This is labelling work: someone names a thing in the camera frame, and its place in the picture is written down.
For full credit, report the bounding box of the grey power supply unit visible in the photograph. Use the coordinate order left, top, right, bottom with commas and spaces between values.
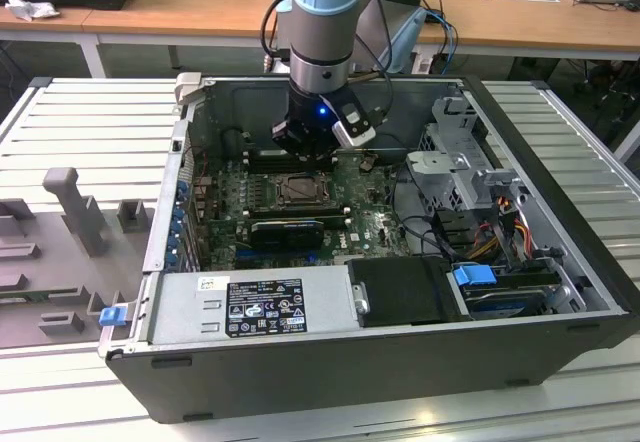
130, 265, 361, 346

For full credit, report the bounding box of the yellow red wire bundle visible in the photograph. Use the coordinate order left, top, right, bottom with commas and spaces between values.
469, 211, 531, 263

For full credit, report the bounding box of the green RAM stick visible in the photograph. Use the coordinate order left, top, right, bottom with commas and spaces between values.
0, 289, 51, 306

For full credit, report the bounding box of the blue case latch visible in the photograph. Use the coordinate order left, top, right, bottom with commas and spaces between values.
99, 306, 125, 329

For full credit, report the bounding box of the blue cable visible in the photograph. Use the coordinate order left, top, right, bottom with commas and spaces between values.
424, 6, 459, 81

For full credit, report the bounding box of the grey parts rack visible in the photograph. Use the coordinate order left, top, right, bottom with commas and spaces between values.
0, 165, 154, 351

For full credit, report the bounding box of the black graphics card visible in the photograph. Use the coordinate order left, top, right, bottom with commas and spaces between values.
248, 219, 325, 251

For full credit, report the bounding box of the crumpled white paper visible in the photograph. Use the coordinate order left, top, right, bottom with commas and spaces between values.
4, 0, 61, 22

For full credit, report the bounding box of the silver CPU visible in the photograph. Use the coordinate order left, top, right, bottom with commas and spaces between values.
287, 180, 321, 199

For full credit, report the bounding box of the hard disk in blue carrier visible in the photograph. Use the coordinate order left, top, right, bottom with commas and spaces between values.
451, 263, 551, 321

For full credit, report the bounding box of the CPU socket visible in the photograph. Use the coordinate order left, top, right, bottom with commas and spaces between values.
273, 170, 337, 208

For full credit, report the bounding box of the green motherboard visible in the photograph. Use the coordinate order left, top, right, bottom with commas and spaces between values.
192, 154, 416, 271

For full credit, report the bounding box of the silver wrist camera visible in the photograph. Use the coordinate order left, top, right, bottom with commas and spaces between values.
332, 103, 377, 149

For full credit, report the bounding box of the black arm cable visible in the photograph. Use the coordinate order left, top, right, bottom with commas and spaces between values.
260, 0, 397, 131

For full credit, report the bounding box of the black PC case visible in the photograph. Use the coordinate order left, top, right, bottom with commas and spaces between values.
97, 72, 640, 426

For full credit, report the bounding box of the wooden desk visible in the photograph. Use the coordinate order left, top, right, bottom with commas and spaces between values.
0, 0, 640, 63

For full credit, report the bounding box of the black data cable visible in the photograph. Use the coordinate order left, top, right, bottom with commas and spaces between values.
392, 161, 456, 263

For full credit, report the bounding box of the grey case latch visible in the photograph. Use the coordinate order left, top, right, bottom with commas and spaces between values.
173, 72, 204, 109

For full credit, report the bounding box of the black plastic shroud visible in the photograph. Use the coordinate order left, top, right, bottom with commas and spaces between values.
346, 255, 474, 328

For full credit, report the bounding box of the metal drive cage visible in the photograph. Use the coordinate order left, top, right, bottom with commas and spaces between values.
403, 94, 534, 263

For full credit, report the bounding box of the blue expansion slot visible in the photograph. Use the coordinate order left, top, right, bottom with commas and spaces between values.
233, 247, 321, 261

